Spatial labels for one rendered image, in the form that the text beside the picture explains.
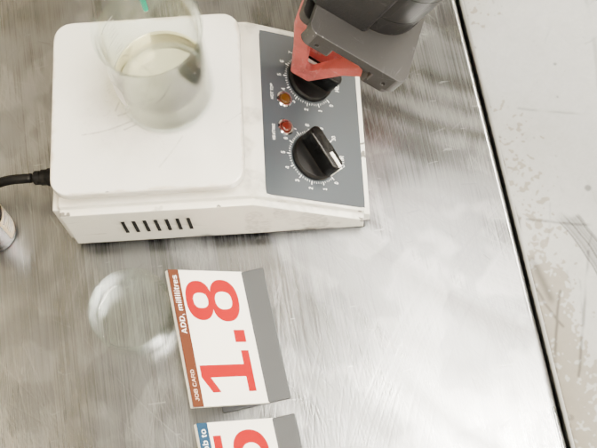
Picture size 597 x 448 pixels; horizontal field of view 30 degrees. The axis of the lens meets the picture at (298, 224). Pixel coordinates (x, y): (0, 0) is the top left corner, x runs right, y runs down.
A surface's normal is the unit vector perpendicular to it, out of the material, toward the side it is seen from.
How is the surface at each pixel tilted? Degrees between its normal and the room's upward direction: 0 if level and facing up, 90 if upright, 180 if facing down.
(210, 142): 0
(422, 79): 0
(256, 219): 90
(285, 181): 30
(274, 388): 0
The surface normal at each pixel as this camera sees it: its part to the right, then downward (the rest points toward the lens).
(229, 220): 0.05, 0.94
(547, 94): -0.04, -0.34
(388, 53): 0.45, -0.33
